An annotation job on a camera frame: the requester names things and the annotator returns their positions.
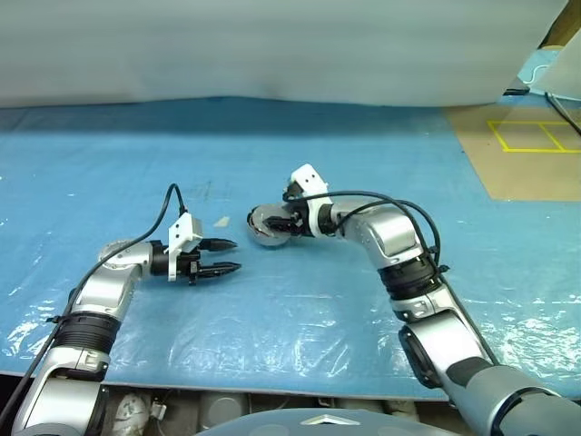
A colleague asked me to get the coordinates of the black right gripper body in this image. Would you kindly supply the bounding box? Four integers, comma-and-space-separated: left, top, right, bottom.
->
283, 198, 314, 237

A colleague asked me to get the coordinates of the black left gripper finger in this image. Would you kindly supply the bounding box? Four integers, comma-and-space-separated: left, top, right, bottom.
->
199, 261, 243, 280
198, 236, 239, 253

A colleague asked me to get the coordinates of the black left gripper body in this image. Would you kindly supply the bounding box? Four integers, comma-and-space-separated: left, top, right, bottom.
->
178, 247, 204, 288

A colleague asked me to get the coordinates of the finned silver motor end cap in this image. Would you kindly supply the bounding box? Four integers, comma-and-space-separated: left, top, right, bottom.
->
246, 203, 294, 237

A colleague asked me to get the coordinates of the blue plastic table sheet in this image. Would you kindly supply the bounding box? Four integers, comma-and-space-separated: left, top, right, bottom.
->
0, 95, 581, 401

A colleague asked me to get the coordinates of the pale cylinder below table edge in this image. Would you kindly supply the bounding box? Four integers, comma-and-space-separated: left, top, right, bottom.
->
199, 393, 250, 426

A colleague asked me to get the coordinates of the grey dome with logo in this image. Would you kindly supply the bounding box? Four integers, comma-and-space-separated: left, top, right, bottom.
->
192, 407, 455, 436

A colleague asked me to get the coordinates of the white foam backdrop sheet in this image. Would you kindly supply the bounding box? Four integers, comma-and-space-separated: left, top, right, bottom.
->
0, 0, 568, 109

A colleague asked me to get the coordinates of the brown cardboard sheet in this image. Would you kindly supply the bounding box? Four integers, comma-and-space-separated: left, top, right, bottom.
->
444, 106, 581, 201

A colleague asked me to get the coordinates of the yellow tape grid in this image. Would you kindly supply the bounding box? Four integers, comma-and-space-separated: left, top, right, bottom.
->
487, 119, 581, 152

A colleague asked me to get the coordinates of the white slanted board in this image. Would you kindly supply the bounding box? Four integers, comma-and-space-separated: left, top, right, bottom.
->
533, 31, 581, 101

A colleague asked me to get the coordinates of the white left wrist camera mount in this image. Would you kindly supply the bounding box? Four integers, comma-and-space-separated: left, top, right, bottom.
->
166, 213, 203, 282

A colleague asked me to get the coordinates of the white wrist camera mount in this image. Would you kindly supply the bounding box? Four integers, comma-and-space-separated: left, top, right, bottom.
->
284, 163, 332, 238
166, 213, 203, 282

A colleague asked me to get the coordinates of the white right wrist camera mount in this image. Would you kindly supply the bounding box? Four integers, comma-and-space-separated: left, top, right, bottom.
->
284, 163, 332, 238

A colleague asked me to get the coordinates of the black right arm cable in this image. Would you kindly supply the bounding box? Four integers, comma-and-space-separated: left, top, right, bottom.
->
283, 189, 500, 364

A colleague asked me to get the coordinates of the thin black background cable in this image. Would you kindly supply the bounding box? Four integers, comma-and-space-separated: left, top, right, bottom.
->
544, 90, 581, 137

